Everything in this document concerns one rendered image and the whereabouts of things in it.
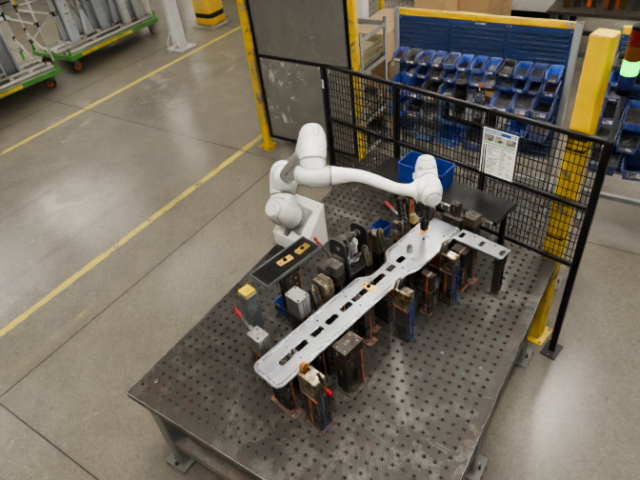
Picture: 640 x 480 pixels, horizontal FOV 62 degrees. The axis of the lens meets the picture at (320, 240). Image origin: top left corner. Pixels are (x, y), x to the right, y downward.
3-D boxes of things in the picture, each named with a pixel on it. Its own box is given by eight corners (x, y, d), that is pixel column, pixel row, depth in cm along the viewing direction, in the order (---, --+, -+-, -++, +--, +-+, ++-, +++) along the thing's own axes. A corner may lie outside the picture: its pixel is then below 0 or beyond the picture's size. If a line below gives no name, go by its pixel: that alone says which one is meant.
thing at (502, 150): (512, 184, 296) (520, 135, 276) (477, 171, 309) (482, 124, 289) (514, 182, 297) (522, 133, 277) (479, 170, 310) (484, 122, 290)
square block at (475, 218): (470, 269, 311) (474, 221, 288) (458, 263, 316) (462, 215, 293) (477, 261, 315) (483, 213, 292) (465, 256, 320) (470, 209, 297)
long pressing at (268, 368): (282, 394, 224) (282, 392, 223) (249, 367, 237) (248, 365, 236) (463, 230, 294) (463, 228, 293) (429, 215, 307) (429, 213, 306)
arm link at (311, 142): (267, 199, 327) (267, 165, 332) (291, 200, 332) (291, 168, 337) (301, 156, 256) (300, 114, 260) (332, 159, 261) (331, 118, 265)
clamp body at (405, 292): (408, 347, 272) (408, 300, 250) (389, 334, 280) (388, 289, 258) (418, 335, 277) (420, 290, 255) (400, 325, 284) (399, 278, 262)
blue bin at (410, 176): (440, 194, 314) (441, 176, 306) (397, 180, 331) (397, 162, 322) (454, 181, 323) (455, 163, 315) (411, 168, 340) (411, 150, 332)
